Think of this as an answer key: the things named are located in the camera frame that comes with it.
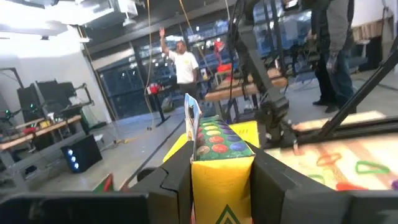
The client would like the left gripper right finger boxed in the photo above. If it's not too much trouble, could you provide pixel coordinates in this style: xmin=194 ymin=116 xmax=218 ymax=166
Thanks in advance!
xmin=248 ymin=143 xmax=335 ymax=224

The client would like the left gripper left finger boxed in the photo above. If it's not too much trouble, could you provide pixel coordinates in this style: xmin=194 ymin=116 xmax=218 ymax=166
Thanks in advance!
xmin=129 ymin=141 xmax=194 ymax=224

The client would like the green rubber band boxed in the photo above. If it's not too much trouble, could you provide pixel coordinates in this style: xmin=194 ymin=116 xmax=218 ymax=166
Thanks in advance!
xmin=307 ymin=174 xmax=326 ymax=184
xmin=355 ymin=161 xmax=391 ymax=175

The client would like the orange rubber band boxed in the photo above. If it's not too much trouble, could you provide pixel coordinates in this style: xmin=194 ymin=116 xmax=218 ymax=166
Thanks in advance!
xmin=316 ymin=152 xmax=342 ymax=167

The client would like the orange-red rubber band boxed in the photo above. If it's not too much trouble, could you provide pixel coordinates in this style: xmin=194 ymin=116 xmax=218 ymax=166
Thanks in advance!
xmin=336 ymin=182 xmax=369 ymax=192

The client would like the black computer tower with lights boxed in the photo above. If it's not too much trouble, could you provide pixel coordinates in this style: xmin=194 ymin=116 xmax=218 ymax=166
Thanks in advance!
xmin=60 ymin=134 xmax=103 ymax=174

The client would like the wooden workbench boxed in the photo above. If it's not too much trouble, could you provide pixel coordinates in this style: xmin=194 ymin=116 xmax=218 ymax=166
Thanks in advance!
xmin=203 ymin=67 xmax=289 ymax=103
xmin=0 ymin=114 xmax=83 ymax=151

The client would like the person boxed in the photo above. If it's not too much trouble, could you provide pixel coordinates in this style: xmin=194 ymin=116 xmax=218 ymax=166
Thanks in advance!
xmin=306 ymin=0 xmax=358 ymax=114
xmin=158 ymin=27 xmax=200 ymax=100

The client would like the black computer monitor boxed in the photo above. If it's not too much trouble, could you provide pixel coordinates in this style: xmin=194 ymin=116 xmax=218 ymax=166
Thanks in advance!
xmin=17 ymin=79 xmax=77 ymax=122

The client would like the yellow hanging cable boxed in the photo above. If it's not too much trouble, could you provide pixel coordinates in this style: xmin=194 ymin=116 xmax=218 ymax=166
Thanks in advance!
xmin=178 ymin=0 xmax=215 ymax=75

